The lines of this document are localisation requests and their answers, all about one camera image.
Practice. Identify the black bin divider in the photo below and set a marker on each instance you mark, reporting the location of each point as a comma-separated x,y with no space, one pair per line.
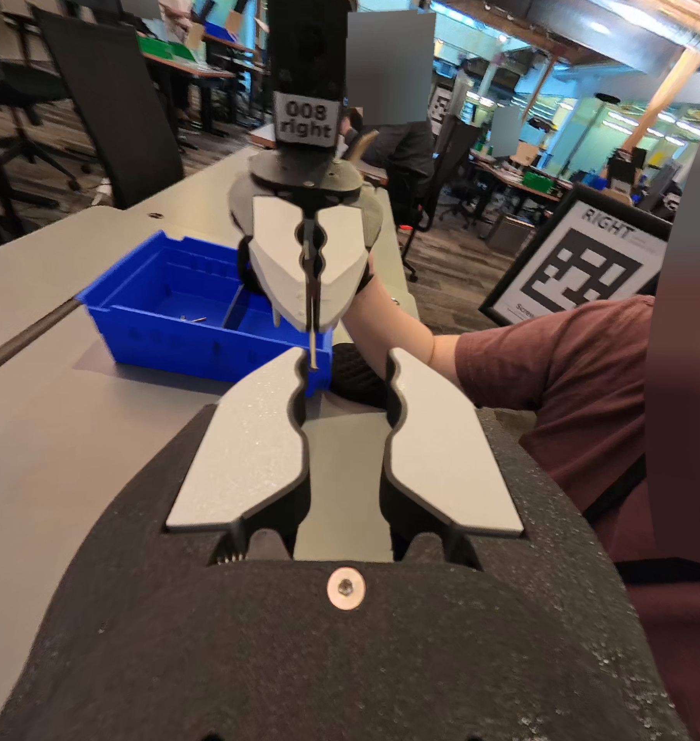
234,310

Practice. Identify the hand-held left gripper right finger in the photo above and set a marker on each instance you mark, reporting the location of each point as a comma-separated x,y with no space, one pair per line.
448,451

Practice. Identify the blue divided plastic bin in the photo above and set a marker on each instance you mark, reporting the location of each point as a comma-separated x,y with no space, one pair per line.
153,347

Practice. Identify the wooden top office desk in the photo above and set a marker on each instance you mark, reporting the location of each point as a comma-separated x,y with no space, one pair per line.
199,70

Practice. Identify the person in maroon shirt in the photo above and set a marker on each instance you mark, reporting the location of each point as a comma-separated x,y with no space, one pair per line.
558,405

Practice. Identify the person's right forearm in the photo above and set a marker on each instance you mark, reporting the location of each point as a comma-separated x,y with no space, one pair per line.
402,336

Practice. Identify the black high-back chair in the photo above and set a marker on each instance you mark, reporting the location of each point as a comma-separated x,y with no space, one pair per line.
112,104

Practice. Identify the small marker board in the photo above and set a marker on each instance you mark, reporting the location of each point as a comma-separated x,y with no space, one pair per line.
439,107

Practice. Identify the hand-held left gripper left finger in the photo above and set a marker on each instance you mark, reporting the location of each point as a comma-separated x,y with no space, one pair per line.
240,451

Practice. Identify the black framed marker sign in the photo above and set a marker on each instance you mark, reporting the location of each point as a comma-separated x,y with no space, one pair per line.
581,272

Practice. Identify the green storage bin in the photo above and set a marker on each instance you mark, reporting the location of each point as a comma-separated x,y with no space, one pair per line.
538,184
164,49

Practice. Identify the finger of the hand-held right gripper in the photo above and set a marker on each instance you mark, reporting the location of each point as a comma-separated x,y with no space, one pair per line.
274,249
344,249

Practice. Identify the black mesh office chair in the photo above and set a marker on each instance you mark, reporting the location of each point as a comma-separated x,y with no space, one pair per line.
457,156

